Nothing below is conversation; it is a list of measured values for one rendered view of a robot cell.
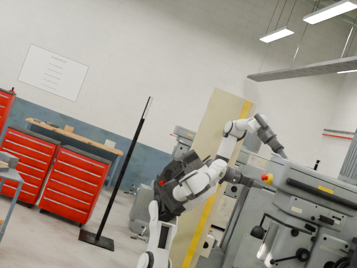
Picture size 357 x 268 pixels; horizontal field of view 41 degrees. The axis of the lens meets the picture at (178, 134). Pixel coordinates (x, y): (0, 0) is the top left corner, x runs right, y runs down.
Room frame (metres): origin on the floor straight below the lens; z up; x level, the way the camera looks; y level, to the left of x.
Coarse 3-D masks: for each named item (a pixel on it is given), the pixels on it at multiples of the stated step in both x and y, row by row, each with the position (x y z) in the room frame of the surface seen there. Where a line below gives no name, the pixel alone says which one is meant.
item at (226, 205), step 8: (248, 160) 11.02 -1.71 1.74; (256, 160) 11.05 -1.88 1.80; (264, 160) 11.08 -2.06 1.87; (264, 168) 11.09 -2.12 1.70; (224, 200) 10.99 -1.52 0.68; (232, 200) 11.02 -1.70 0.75; (224, 208) 11.00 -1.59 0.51; (232, 208) 11.03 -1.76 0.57; (216, 216) 10.98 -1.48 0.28; (224, 216) 11.01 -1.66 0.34; (216, 224) 10.99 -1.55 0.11; (224, 224) 11.02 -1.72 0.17
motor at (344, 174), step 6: (354, 138) 2.67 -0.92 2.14; (354, 144) 2.64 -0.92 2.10; (348, 150) 2.68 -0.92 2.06; (354, 150) 2.63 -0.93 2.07; (348, 156) 2.65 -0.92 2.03; (354, 156) 2.61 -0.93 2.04; (348, 162) 2.63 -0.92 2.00; (354, 162) 2.60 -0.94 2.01; (342, 168) 2.67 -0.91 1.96; (348, 168) 2.62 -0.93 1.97; (354, 168) 2.59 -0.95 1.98; (342, 174) 2.65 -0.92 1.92; (348, 174) 2.60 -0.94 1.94; (354, 174) 2.59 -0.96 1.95; (342, 180) 2.63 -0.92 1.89; (348, 180) 2.59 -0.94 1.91; (354, 180) 2.58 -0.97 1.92
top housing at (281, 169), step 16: (272, 160) 2.67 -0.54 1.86; (288, 160) 2.50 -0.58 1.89; (288, 176) 2.47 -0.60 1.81; (304, 176) 2.48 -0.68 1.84; (320, 176) 2.49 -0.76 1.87; (288, 192) 2.48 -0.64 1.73; (304, 192) 2.49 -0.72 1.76; (336, 192) 2.51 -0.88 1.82; (352, 192) 2.53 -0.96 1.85; (336, 208) 2.52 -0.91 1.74
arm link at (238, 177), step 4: (236, 172) 2.68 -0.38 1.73; (240, 172) 2.69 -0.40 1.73; (236, 176) 2.67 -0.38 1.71; (240, 176) 2.68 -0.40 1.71; (244, 176) 2.68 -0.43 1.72; (248, 176) 2.75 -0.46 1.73; (232, 180) 2.68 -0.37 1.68; (236, 180) 2.68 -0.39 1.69; (240, 180) 2.69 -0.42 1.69; (244, 180) 2.68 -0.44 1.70; (248, 180) 2.68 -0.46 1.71; (252, 180) 2.68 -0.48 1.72; (244, 184) 2.68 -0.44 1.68; (248, 184) 2.67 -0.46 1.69; (252, 184) 2.67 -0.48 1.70
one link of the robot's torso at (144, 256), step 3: (141, 255) 3.00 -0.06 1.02; (144, 255) 2.96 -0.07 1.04; (147, 255) 2.94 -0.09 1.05; (141, 258) 2.96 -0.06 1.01; (144, 258) 2.94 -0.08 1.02; (147, 258) 2.93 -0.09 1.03; (141, 261) 2.95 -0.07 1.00; (144, 261) 2.93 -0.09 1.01; (147, 261) 2.92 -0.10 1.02; (171, 261) 3.02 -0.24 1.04; (138, 264) 2.97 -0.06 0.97; (141, 264) 2.94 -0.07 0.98; (144, 264) 2.92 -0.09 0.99; (147, 264) 2.91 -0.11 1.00; (171, 264) 3.00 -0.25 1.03; (138, 267) 2.96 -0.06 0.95; (141, 267) 2.93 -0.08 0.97; (144, 267) 2.92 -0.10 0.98; (171, 267) 3.00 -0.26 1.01
